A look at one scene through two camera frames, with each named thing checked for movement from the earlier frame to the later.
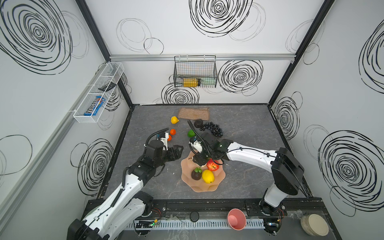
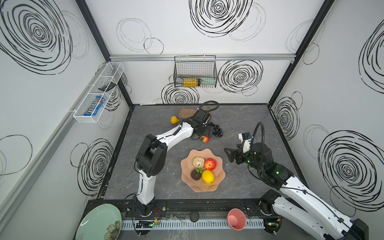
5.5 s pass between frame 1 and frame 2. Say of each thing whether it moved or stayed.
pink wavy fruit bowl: stayed
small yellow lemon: stayed
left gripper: moved
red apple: stayed
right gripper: moved
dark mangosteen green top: stayed
